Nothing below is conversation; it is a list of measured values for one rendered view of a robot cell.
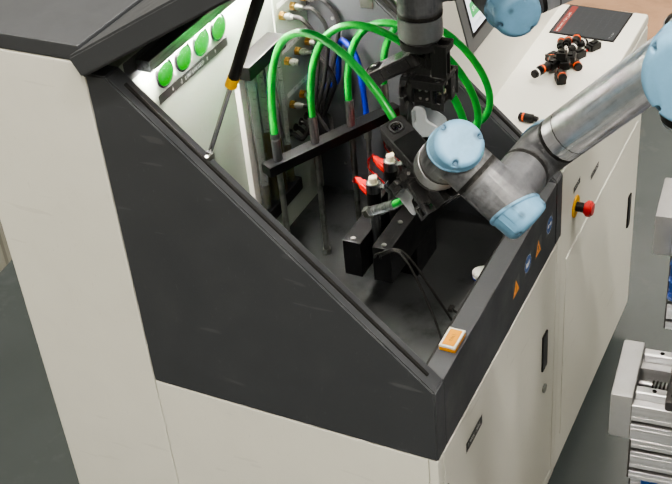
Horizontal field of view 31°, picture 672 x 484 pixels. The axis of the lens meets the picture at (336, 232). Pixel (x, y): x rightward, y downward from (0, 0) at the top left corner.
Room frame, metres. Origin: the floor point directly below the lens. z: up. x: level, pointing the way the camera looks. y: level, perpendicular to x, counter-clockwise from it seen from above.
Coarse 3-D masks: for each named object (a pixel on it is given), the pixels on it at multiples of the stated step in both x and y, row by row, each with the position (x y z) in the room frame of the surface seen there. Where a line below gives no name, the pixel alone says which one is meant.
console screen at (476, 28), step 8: (456, 0) 2.31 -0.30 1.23; (464, 0) 2.33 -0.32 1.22; (464, 8) 2.33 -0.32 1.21; (472, 8) 2.35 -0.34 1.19; (464, 16) 2.32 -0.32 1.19; (472, 16) 2.34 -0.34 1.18; (480, 16) 2.37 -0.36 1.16; (464, 24) 2.31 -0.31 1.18; (472, 24) 2.33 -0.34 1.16; (480, 24) 2.36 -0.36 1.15; (488, 24) 2.40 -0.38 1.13; (464, 32) 2.30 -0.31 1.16; (472, 32) 2.32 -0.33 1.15; (480, 32) 2.36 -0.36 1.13; (488, 32) 2.39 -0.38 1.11; (472, 40) 2.31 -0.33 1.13; (480, 40) 2.34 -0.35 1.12; (472, 48) 2.30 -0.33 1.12
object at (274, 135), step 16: (288, 32) 1.90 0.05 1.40; (304, 32) 1.86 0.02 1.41; (336, 48) 1.80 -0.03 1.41; (272, 64) 1.94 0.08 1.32; (352, 64) 1.77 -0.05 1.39; (272, 80) 1.95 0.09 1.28; (368, 80) 1.74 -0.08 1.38; (272, 96) 1.96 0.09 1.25; (384, 96) 1.72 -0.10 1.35; (272, 112) 1.96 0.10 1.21; (272, 128) 1.96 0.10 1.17
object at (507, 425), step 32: (544, 288) 1.95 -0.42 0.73; (544, 320) 1.96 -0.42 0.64; (512, 352) 1.78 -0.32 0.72; (544, 352) 1.95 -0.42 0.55; (480, 384) 1.63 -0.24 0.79; (512, 384) 1.78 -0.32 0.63; (544, 384) 1.96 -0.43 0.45; (480, 416) 1.62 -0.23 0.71; (512, 416) 1.78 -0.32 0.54; (544, 416) 1.97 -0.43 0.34; (448, 448) 1.48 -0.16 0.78; (480, 448) 1.62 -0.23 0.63; (512, 448) 1.78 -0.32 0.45; (544, 448) 1.98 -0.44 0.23; (448, 480) 1.48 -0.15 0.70; (480, 480) 1.61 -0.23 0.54; (512, 480) 1.78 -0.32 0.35; (544, 480) 1.99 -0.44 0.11
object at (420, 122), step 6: (414, 108) 1.79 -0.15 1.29; (420, 108) 1.78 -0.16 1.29; (414, 114) 1.79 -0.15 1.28; (420, 114) 1.78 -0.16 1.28; (414, 120) 1.79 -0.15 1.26; (420, 120) 1.78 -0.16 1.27; (426, 120) 1.78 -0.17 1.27; (414, 126) 1.79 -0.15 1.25; (420, 126) 1.78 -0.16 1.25; (426, 126) 1.78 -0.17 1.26; (432, 126) 1.77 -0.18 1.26; (420, 132) 1.78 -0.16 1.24; (426, 132) 1.78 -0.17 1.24
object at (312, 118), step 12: (336, 24) 1.99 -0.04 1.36; (348, 24) 1.97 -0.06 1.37; (360, 24) 1.96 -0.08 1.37; (372, 24) 1.95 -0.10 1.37; (384, 36) 1.93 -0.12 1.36; (396, 36) 1.93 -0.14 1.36; (312, 60) 2.01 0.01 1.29; (312, 72) 2.01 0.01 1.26; (312, 84) 2.01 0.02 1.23; (312, 96) 2.01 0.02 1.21; (456, 96) 1.87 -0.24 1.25; (312, 108) 2.01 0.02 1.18; (456, 108) 1.87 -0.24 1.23; (312, 120) 2.01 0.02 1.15; (312, 132) 2.01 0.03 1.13
